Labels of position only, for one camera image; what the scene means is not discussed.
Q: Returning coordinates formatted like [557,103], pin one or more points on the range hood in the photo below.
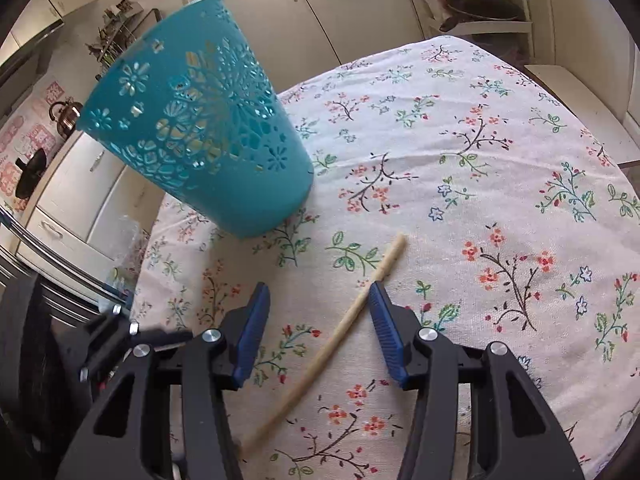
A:
[25,55]

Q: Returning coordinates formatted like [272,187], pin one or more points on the black wok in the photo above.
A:
[30,172]

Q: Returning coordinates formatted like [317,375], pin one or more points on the dark cooking pot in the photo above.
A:
[482,7]

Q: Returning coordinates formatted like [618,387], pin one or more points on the wall spice rack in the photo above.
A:
[120,30]

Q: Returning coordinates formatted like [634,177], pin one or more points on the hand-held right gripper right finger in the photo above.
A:
[387,335]

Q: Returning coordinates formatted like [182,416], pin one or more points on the pink wall stickers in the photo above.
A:
[20,135]

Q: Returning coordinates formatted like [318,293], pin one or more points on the white low bench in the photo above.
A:
[585,110]

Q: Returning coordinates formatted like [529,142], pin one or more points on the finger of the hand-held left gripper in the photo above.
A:
[107,340]

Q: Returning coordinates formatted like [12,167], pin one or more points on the teal perforated plastic basket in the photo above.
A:
[225,185]

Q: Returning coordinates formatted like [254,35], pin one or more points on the wooden chopstick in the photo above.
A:
[330,345]

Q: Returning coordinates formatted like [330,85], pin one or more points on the cream cabinet with doors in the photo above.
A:
[310,15]

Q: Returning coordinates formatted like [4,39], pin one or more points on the floral tablecloth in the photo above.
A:
[450,185]

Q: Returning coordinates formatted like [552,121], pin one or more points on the steel kettle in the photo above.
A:
[65,117]

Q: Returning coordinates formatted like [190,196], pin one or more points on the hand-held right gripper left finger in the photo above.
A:
[250,332]

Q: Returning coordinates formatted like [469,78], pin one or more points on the cream cabinet with wide drawers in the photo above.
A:
[85,200]

